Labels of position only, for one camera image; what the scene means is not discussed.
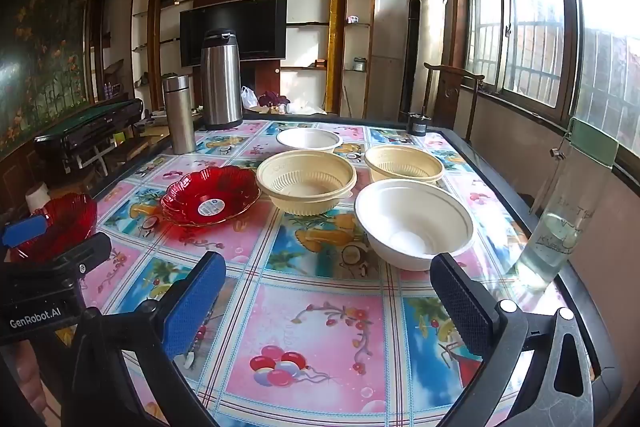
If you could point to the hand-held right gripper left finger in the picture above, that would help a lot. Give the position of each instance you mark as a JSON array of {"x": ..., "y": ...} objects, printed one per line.
[{"x": 192, "y": 307}]

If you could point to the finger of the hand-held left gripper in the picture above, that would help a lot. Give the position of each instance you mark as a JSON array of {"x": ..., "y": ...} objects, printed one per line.
[
  {"x": 75, "y": 259},
  {"x": 25, "y": 231}
]

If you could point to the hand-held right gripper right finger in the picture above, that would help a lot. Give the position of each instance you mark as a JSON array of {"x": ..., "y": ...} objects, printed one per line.
[{"x": 462, "y": 307}]

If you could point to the small red glass bowl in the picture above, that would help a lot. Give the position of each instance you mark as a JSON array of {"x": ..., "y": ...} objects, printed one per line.
[{"x": 70, "y": 218}]

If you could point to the white foam bowl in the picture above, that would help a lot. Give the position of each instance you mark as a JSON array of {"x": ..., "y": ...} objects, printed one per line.
[
  {"x": 415, "y": 217},
  {"x": 307, "y": 140}
]

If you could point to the red scalloped glass plate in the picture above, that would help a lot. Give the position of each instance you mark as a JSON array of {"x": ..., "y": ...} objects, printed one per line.
[{"x": 220, "y": 187}]

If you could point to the beige ribbed plastic bowl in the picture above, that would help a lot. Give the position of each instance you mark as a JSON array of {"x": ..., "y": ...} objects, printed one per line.
[
  {"x": 305, "y": 181},
  {"x": 402, "y": 164}
]

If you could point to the person's left hand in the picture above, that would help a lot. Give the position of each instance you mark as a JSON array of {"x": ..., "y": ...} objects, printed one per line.
[{"x": 22, "y": 372}]

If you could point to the white paper cup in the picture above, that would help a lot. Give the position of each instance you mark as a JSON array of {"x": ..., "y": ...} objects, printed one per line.
[{"x": 37, "y": 199}]

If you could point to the green topped black table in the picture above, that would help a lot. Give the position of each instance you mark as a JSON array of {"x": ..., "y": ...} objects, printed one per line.
[{"x": 85, "y": 122}]

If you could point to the clear glass water bottle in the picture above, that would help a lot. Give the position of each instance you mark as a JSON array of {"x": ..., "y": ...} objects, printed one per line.
[{"x": 560, "y": 227}]

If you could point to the small steel thermos flask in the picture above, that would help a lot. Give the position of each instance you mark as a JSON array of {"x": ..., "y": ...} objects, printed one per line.
[{"x": 179, "y": 117}]

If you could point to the small black round holder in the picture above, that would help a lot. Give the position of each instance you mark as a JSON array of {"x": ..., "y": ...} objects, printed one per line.
[{"x": 418, "y": 126}]

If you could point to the dark wooden chair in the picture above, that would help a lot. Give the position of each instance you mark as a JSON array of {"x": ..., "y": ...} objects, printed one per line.
[{"x": 450, "y": 97}]

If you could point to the white plastic bag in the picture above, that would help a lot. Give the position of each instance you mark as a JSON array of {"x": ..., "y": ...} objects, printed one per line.
[{"x": 248, "y": 98}]

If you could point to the purple cloth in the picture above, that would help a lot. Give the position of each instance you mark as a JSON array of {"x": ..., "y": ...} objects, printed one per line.
[{"x": 270, "y": 99}]

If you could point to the large steel vacuum carafe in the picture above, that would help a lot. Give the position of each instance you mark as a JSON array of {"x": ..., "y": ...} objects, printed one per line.
[{"x": 221, "y": 82}]

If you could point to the beige tower air conditioner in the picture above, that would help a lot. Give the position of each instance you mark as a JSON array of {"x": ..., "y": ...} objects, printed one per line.
[{"x": 431, "y": 57}]

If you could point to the small metal tin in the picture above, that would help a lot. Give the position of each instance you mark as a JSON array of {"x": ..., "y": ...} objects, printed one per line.
[{"x": 359, "y": 65}]

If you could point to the black flat television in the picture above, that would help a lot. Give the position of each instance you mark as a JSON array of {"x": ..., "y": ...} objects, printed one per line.
[{"x": 233, "y": 29}]

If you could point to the barred window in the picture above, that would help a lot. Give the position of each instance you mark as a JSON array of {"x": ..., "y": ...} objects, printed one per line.
[{"x": 530, "y": 32}]

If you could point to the floral wall painting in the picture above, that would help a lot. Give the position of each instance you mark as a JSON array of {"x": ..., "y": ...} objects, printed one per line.
[{"x": 40, "y": 57}]

